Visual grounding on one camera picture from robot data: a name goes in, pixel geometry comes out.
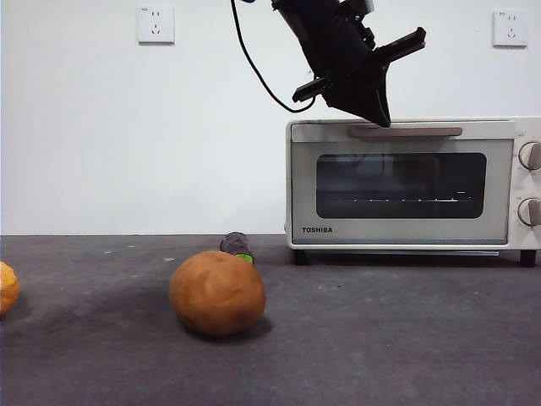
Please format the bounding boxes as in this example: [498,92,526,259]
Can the yellow corn cob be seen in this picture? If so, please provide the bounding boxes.
[0,261,21,317]

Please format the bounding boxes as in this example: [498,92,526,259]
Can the white Toshiba toaster oven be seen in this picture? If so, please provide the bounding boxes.
[286,117,541,267]

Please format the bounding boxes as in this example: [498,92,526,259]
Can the white wall power socket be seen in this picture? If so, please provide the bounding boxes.
[138,5,176,46]
[492,10,529,49]

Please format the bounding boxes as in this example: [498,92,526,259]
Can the glass oven door brown handle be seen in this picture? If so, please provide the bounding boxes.
[291,123,516,246]

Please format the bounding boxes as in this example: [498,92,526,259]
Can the purple toy eggplant green stem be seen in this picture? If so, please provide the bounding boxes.
[218,231,254,266]

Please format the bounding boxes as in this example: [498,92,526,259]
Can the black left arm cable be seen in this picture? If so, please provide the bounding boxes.
[230,0,316,114]

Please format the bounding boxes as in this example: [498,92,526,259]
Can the white oven knob brown grip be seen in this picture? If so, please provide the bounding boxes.
[518,141,541,171]
[517,196,541,227]

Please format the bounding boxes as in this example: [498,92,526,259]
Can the metal wire oven rack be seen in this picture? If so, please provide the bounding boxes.
[333,190,477,204]

